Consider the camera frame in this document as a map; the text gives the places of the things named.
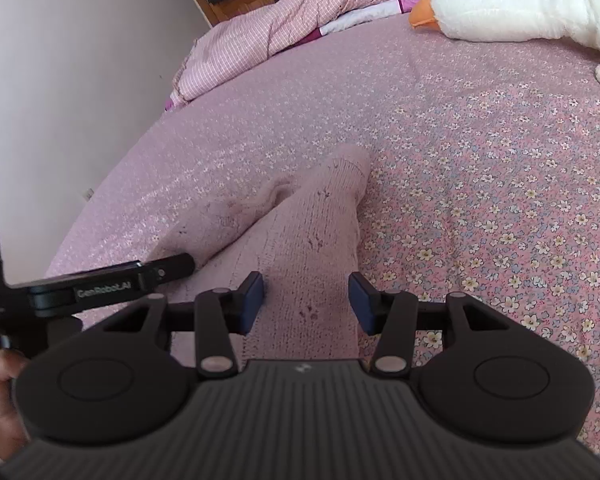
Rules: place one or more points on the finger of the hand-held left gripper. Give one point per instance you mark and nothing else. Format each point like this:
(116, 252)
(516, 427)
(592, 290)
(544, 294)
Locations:
(110, 285)

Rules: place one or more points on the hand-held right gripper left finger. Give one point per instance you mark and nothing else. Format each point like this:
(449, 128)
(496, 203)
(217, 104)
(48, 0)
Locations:
(252, 305)

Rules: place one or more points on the white goose plush toy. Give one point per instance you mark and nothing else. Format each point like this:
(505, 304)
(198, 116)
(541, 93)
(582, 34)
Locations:
(500, 10)

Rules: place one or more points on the pink checked quilt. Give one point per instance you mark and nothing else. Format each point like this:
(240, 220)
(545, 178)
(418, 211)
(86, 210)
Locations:
(260, 30)

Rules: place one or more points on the pink knit sweater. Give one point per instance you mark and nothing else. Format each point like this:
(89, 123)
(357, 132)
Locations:
(305, 230)

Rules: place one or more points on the purple and white sheet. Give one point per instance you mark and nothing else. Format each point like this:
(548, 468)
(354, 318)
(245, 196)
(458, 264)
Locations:
(370, 12)

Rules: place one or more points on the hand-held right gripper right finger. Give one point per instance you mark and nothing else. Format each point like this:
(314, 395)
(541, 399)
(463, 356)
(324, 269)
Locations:
(360, 307)

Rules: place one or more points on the bed with floral pink sheet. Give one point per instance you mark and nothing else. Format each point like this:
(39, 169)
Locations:
(480, 160)

